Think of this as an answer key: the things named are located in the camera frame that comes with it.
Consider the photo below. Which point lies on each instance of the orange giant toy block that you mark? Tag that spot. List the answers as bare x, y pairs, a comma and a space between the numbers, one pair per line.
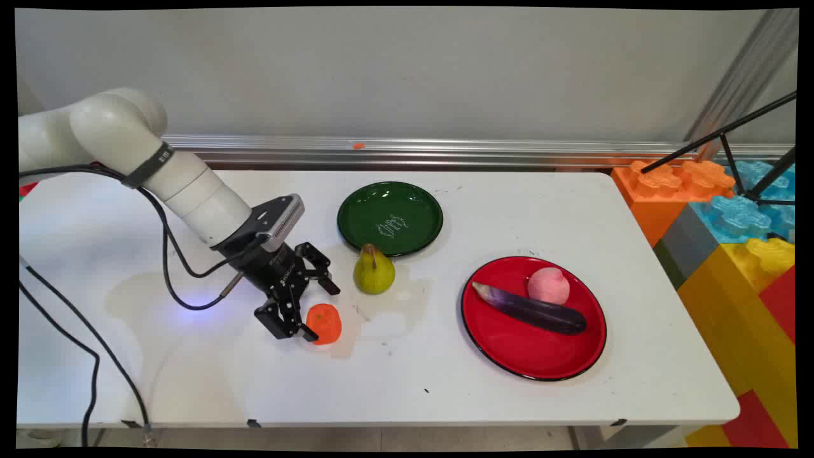
648, 197

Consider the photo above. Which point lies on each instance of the yellow giant toy block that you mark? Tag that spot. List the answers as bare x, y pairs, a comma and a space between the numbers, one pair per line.
731, 299

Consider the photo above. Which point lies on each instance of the dark purple toy eggplant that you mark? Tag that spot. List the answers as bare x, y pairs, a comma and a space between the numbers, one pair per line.
540, 312

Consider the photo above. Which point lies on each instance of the red round plate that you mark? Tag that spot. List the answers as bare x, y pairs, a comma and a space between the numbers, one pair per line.
528, 353

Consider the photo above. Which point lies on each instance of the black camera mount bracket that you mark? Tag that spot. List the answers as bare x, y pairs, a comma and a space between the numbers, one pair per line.
257, 222

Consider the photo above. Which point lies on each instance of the red studded toy block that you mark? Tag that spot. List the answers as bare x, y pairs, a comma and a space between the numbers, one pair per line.
27, 189

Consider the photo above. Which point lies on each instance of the grey giant toy block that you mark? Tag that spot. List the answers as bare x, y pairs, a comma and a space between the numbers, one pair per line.
690, 245

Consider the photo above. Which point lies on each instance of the aluminium wall rail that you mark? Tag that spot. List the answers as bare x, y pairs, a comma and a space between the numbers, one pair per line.
445, 152

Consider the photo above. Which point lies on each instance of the blue giant toy block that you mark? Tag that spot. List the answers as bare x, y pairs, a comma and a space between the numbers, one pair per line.
738, 216

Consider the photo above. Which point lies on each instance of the aluminium frame post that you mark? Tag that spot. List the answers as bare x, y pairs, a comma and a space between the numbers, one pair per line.
744, 76

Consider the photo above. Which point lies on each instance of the orange toy mandarin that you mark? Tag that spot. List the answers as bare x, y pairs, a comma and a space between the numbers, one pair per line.
324, 324

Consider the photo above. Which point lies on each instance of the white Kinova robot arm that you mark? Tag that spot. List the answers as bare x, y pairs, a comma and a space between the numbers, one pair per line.
114, 127

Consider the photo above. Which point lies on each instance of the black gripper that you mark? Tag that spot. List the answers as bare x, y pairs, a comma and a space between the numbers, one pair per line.
280, 270

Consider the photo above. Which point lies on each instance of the pink toy peach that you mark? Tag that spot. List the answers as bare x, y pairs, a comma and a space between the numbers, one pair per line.
548, 287

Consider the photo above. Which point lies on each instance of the red giant toy block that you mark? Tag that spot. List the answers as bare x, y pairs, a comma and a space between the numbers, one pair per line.
781, 305

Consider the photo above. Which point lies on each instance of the yellow-green toy pear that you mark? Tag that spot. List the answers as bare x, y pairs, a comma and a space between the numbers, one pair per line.
374, 277

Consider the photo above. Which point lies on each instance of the dark green round plate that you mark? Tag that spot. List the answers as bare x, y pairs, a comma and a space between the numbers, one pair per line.
381, 210

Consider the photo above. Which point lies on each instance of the black tripod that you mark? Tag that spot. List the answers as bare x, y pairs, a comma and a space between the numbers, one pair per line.
771, 173

